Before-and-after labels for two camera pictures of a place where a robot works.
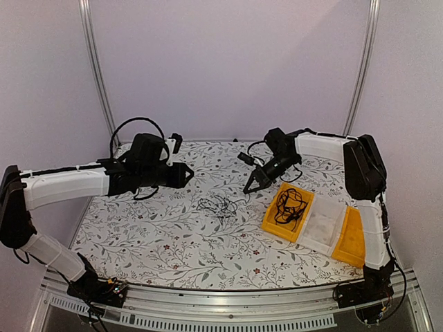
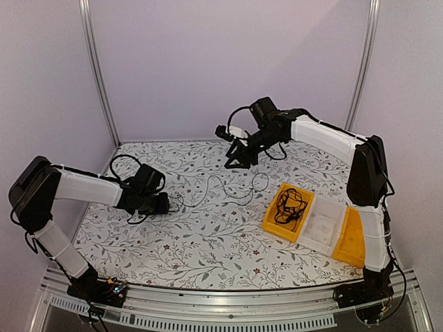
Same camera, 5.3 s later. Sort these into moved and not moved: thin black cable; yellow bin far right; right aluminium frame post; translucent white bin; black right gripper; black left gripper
Moved: black right gripper; black left gripper
Not moved: translucent white bin; right aluminium frame post; thin black cable; yellow bin far right
